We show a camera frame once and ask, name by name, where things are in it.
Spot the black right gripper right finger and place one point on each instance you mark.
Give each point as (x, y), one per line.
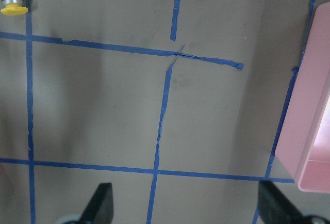
(274, 207)

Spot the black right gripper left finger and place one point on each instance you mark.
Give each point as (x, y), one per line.
(100, 208)

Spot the pink plastic bin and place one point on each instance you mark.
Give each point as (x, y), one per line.
(303, 145)

